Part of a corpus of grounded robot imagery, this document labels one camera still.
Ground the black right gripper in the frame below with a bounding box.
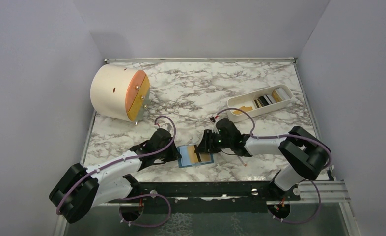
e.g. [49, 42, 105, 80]
[195, 129, 232, 154]

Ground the blue card holder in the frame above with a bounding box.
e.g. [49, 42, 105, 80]
[177, 145, 214, 168]

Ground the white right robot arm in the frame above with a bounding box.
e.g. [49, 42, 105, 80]
[195, 118, 331, 200]

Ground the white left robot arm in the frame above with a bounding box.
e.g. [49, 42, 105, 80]
[49, 128, 181, 223]

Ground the yellow card in tray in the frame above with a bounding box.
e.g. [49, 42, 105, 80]
[232, 106, 253, 115]

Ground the grey card stack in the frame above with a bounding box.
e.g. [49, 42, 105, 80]
[252, 86, 293, 109]

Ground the orange capped white marker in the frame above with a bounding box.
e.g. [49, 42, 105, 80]
[237, 156, 247, 167]

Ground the cream oblong plastic tray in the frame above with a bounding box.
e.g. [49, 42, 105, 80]
[227, 84, 294, 117]

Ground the cream cylinder orange lid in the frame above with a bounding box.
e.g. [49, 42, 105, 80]
[90, 64, 150, 123]

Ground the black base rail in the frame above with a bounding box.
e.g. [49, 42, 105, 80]
[74, 176, 303, 214]

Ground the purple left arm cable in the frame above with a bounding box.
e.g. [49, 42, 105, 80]
[55, 116, 177, 229]

